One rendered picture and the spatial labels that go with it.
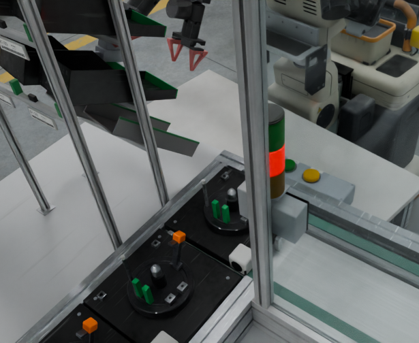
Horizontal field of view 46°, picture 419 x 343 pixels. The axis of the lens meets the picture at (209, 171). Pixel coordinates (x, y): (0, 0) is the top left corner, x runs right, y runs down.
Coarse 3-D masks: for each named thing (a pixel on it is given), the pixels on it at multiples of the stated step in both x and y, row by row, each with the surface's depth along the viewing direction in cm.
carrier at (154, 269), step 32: (160, 256) 110; (192, 256) 109; (96, 288) 105; (128, 288) 102; (160, 288) 101; (192, 288) 101; (224, 288) 102; (128, 320) 99; (160, 320) 98; (192, 320) 97
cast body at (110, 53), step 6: (102, 42) 120; (108, 42) 119; (96, 48) 122; (102, 48) 120; (108, 48) 120; (114, 48) 121; (102, 54) 120; (108, 54) 120; (114, 54) 121; (120, 54) 122; (108, 60) 121; (114, 60) 122; (120, 60) 123
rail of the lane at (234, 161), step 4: (224, 152) 134; (228, 152) 134; (220, 156) 134; (224, 156) 134; (228, 156) 133; (232, 156) 133; (236, 156) 133; (220, 160) 132; (224, 160) 132; (228, 160) 132; (232, 160) 133; (236, 160) 132; (240, 160) 132; (228, 164) 131; (232, 164) 131; (236, 164) 131; (240, 164) 131; (232, 168) 130; (236, 168) 129; (240, 168) 129; (244, 168) 129; (240, 172) 129
